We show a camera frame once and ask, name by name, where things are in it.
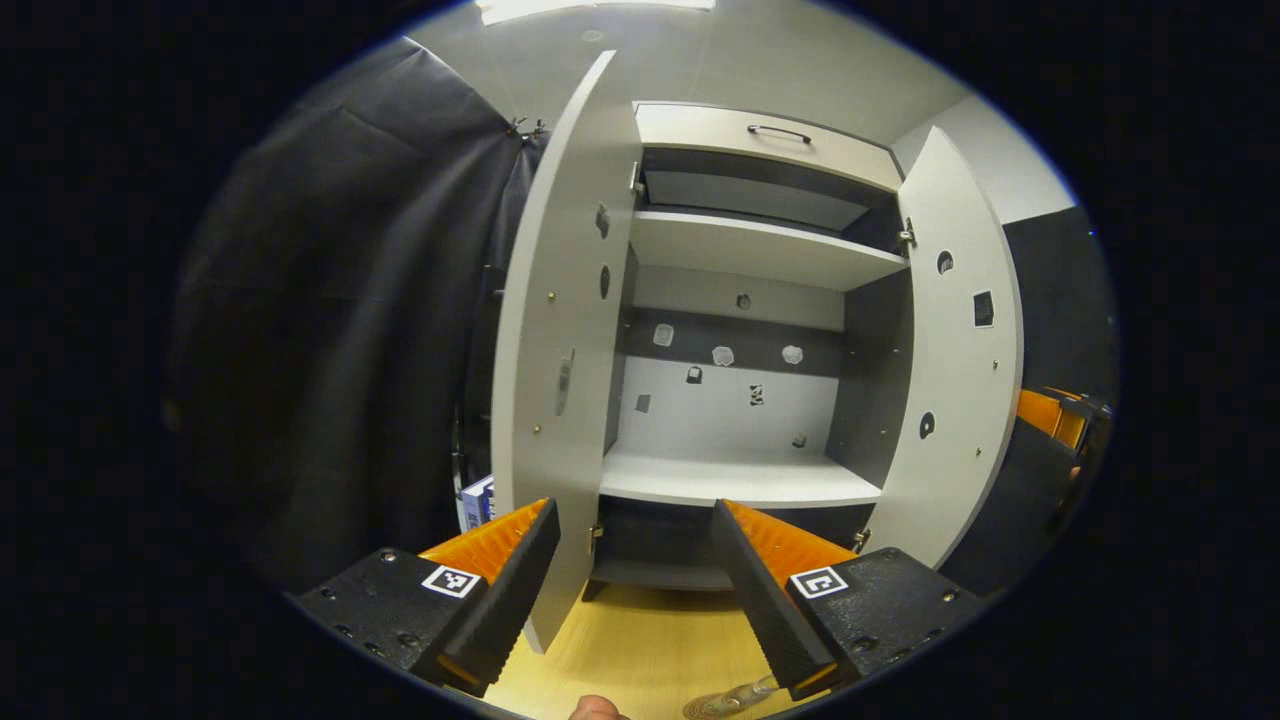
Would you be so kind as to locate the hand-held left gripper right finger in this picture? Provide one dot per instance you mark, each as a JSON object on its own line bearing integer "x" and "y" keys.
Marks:
{"x": 765, "y": 610}

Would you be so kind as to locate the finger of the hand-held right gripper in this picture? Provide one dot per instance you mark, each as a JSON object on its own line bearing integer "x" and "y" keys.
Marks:
{"x": 1040, "y": 412}

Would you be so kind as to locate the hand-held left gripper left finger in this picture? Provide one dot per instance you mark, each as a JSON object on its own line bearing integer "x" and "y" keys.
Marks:
{"x": 510, "y": 610}

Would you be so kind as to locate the clear bottle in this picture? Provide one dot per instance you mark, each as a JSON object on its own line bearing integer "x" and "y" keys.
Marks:
{"x": 750, "y": 692}

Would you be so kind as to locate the white cabinet door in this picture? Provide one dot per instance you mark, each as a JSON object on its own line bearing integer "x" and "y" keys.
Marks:
{"x": 960, "y": 380}
{"x": 560, "y": 250}

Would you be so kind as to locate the white grey cabinet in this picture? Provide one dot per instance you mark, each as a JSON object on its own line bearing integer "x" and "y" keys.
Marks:
{"x": 720, "y": 420}

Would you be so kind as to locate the white cabinet shelf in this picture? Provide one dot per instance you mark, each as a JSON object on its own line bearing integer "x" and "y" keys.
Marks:
{"x": 750, "y": 250}

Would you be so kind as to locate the white cabinet drawer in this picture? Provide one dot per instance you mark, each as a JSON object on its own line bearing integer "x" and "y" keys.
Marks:
{"x": 700, "y": 130}

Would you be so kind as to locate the blue white box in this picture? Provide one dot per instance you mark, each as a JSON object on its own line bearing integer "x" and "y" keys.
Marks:
{"x": 478, "y": 500}

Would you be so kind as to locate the ceiling light panel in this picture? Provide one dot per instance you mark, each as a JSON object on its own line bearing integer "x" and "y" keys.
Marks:
{"x": 590, "y": 8}

